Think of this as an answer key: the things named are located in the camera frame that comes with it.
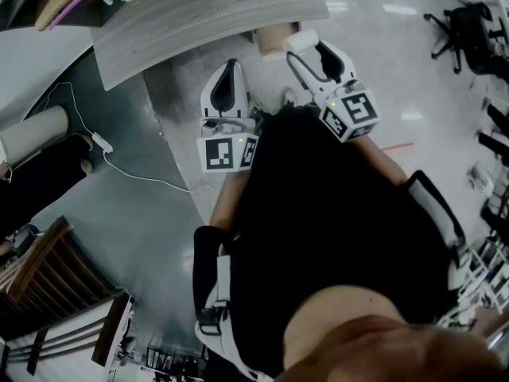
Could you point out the white metal rack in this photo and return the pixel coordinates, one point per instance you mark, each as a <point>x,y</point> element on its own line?
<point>485,273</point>

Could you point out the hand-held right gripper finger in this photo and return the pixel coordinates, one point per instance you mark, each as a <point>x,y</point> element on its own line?
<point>308,78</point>
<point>338,66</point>

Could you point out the person's right shoe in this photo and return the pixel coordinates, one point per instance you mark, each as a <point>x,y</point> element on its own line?
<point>289,96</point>

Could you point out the black office chair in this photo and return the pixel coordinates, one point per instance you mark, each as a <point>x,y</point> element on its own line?
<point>469,34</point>

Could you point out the person's black clothing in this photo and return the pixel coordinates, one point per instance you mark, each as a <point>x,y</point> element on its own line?
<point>338,213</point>

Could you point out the red floor tape strip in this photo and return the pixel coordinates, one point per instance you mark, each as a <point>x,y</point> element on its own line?
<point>397,146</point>

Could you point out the person's shoe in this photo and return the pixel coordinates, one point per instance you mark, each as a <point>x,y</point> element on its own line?
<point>255,107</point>
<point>289,96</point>

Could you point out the beige cylindrical pillar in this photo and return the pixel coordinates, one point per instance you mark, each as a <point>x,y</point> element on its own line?
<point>36,133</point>

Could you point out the white power strip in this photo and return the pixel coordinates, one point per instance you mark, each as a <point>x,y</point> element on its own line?
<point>102,142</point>

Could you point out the grey wooden desk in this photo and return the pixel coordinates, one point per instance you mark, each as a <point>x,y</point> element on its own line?
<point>199,18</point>

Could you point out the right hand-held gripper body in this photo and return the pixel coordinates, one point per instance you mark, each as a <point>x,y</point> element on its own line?
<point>358,107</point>

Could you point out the person's left shoe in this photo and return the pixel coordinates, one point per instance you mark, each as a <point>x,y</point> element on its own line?
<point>255,107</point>

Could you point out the brown wooden chair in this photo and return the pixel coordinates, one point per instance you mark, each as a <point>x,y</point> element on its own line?
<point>43,277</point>

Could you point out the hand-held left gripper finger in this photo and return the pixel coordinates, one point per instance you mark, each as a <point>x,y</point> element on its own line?
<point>242,106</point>
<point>204,107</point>

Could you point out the cardboard box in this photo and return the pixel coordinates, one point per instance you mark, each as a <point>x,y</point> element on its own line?
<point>270,42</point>

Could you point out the white curved table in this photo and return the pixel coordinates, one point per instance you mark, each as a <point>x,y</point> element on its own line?
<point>36,66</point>

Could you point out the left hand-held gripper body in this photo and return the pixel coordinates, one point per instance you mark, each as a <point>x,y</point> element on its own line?
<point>218,153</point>

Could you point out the person's chin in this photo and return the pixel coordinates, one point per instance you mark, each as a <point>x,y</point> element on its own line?
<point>397,352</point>

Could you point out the small white floor object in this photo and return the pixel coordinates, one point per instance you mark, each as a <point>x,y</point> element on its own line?
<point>481,181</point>

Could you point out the person's right forearm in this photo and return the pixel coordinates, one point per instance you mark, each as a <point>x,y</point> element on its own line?
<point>383,163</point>

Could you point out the person's left forearm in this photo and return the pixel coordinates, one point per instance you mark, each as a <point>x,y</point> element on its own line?
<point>228,201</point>

